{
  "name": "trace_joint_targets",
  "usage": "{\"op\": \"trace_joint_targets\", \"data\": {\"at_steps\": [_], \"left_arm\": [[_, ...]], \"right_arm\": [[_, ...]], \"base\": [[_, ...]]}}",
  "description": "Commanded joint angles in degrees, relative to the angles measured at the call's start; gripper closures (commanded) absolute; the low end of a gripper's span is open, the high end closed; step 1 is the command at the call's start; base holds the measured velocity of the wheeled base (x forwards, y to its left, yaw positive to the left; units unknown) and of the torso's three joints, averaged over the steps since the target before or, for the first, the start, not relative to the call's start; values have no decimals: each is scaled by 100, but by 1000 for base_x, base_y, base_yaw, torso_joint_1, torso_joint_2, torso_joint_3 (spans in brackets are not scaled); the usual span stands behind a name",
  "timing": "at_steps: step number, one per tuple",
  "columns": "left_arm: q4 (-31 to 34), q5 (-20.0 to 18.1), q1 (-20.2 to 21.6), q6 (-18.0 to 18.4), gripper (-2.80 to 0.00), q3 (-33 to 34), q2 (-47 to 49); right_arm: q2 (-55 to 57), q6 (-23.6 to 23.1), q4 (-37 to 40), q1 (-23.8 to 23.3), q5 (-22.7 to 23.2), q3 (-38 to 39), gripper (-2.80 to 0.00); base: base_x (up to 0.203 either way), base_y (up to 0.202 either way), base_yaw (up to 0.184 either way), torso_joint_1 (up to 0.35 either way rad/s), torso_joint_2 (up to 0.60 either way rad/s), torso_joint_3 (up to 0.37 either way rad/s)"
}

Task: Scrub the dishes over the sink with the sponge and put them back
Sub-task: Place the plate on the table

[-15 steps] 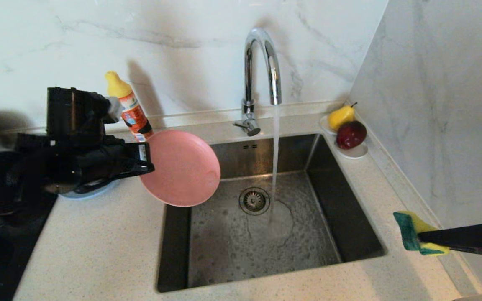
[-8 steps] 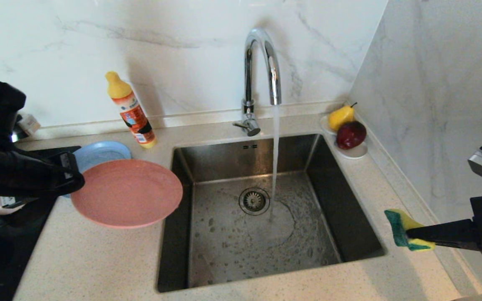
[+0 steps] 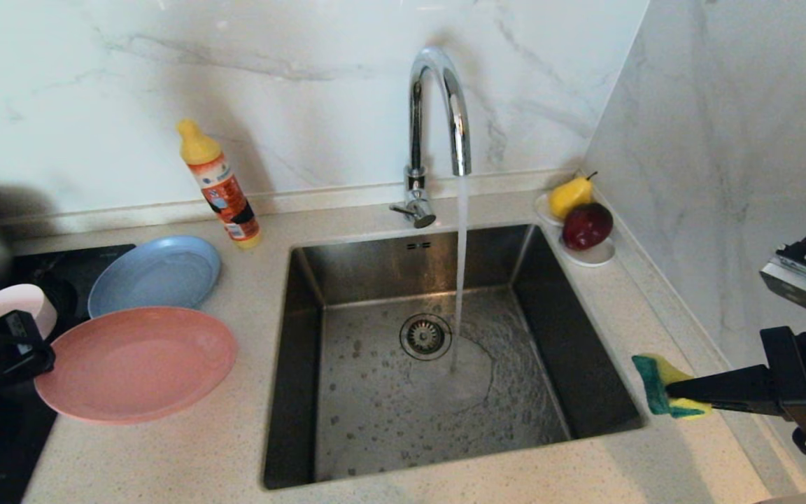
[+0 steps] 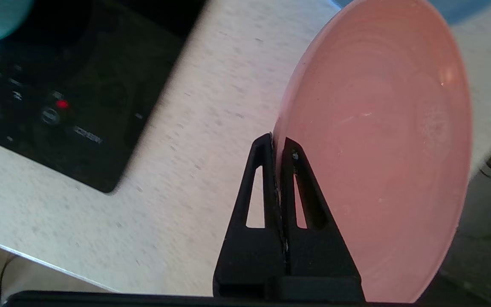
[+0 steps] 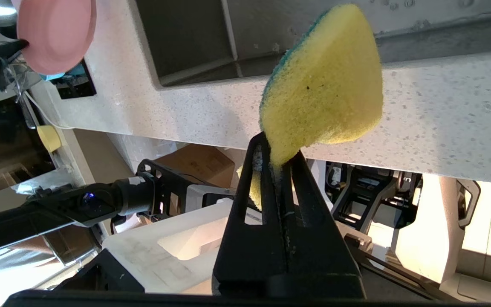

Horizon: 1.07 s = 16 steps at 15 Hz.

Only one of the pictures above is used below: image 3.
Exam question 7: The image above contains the blue grey plate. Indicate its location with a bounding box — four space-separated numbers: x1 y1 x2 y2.
87 235 222 319

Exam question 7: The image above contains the pink bowl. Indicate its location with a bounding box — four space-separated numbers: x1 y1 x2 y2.
0 283 59 344

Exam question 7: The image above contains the yellow pear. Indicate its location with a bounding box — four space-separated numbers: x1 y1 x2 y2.
549 172 597 221

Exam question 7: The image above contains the chrome gooseneck faucet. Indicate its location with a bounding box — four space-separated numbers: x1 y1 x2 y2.
389 47 472 230

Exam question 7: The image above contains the yellow green sponge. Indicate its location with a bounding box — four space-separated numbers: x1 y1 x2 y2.
631 353 713 419

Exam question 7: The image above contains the stainless steel sink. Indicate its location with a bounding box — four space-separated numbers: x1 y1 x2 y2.
262 223 649 491

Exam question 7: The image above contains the round metal sink strainer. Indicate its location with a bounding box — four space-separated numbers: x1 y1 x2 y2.
399 313 453 362

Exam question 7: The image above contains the black induction cooktop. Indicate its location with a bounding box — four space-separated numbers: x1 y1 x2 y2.
0 244 136 504

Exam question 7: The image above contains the dark red apple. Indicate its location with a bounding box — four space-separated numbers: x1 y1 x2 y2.
562 203 614 251

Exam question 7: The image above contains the pink plate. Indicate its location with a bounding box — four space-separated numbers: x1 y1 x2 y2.
34 306 239 426

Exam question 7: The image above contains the small white fruit dish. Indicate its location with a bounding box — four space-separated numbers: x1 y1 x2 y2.
533 192 616 267

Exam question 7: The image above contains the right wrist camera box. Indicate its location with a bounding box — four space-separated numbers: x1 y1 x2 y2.
760 241 806 316

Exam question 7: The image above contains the yellow orange dish soap bottle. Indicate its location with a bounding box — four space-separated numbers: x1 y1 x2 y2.
176 118 262 249

